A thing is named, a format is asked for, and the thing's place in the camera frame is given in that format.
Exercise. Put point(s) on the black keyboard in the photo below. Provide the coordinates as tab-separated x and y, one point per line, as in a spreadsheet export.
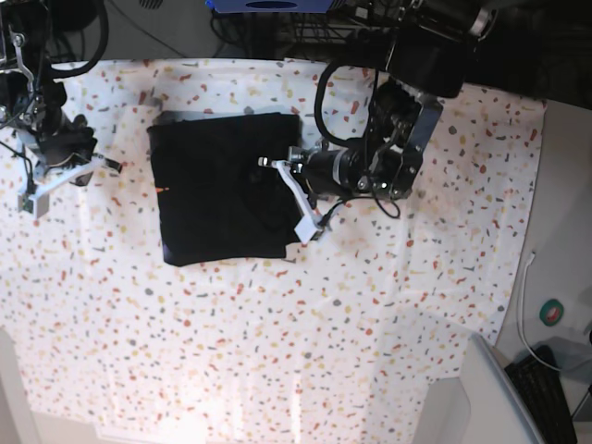
541	392

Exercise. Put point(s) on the blue box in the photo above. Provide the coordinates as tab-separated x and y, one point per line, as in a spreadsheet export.
271	6

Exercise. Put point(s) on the black t-shirt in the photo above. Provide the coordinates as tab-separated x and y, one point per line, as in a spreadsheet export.
215	201

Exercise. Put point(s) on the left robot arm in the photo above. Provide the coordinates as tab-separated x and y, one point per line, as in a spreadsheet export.
422	61

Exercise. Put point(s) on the terrazzo patterned tablecloth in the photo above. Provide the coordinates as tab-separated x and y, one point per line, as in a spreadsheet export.
335	343

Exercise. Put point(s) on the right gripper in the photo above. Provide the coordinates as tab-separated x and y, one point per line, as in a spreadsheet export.
66	146

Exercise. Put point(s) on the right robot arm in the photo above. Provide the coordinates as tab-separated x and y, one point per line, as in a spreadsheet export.
31	88

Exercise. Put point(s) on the white monitor edge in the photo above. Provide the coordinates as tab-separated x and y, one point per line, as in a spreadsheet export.
497	413

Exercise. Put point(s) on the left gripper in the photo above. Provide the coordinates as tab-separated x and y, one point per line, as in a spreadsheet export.
322	172

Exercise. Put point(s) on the green tape roll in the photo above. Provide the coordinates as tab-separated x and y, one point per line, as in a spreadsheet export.
551	313

